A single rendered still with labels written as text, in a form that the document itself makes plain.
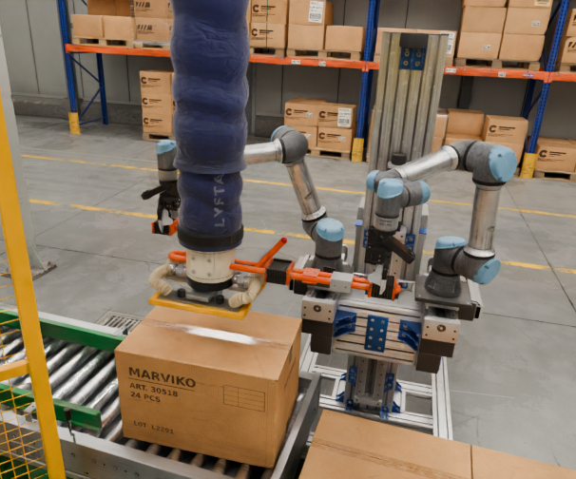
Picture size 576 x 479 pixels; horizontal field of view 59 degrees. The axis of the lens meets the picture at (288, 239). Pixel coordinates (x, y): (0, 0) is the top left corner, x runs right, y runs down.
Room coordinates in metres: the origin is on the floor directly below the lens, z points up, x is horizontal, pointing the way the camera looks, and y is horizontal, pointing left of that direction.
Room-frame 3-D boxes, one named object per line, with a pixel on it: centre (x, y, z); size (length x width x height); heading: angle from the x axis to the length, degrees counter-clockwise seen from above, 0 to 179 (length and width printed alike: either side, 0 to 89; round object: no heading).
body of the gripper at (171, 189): (1.92, 0.48, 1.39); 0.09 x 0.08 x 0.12; 78
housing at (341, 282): (1.51, -0.19, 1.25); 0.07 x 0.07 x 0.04; 77
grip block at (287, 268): (1.55, 0.02, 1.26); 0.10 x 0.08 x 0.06; 167
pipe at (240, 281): (1.61, 0.27, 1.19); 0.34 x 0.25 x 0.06; 77
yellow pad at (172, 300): (1.51, 0.29, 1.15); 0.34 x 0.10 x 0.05; 77
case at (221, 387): (1.62, 0.26, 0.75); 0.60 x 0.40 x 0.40; 78
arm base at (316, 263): (2.01, -0.18, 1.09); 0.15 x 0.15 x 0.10
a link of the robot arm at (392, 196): (1.49, -0.31, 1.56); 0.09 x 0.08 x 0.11; 125
